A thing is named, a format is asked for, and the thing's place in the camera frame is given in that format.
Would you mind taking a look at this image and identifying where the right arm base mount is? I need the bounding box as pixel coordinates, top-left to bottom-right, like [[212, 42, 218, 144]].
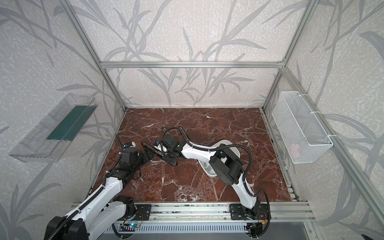
[[229, 204, 271, 221]]

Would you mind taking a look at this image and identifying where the aluminium front rail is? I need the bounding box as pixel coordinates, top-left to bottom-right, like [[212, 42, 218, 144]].
[[70, 201, 316, 224]]

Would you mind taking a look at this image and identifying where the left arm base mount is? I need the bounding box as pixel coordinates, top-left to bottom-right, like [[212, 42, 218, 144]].
[[120, 204, 152, 221]]

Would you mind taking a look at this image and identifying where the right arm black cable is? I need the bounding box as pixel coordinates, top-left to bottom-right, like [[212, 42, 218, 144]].
[[160, 127, 253, 181]]

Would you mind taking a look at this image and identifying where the clear plastic wall bin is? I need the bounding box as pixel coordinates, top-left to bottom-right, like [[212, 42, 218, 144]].
[[9, 94, 98, 163]]

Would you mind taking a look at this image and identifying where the beige stapler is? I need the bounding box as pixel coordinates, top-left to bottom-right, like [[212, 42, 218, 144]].
[[162, 127, 169, 135]]

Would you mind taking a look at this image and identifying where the white oval tray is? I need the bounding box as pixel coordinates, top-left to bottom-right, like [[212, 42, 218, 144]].
[[198, 147, 241, 178]]

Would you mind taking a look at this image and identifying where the black stapler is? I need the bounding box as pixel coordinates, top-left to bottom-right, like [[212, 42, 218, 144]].
[[142, 142, 178, 167], [178, 126, 191, 142]]

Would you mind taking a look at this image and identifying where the white wire basket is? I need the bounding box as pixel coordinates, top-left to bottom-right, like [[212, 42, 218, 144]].
[[272, 91, 334, 164]]

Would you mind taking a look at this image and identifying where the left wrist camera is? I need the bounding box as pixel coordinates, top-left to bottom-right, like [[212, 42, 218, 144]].
[[123, 142, 136, 149]]

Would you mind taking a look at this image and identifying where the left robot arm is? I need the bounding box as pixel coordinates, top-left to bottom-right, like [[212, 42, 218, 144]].
[[44, 146, 154, 240]]

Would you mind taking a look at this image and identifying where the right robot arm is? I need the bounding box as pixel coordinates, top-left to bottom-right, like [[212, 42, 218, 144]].
[[154, 134, 260, 214]]

